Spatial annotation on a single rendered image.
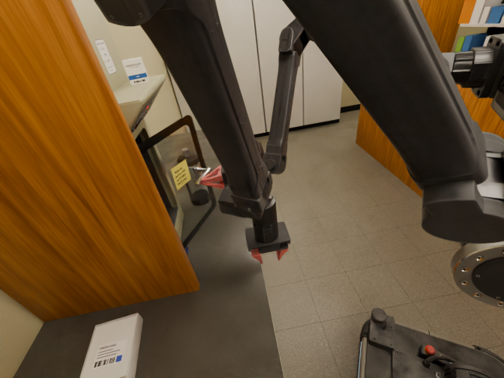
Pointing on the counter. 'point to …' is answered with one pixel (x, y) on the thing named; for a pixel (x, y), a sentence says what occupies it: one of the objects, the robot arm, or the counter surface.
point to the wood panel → (74, 178)
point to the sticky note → (181, 174)
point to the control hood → (137, 97)
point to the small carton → (136, 70)
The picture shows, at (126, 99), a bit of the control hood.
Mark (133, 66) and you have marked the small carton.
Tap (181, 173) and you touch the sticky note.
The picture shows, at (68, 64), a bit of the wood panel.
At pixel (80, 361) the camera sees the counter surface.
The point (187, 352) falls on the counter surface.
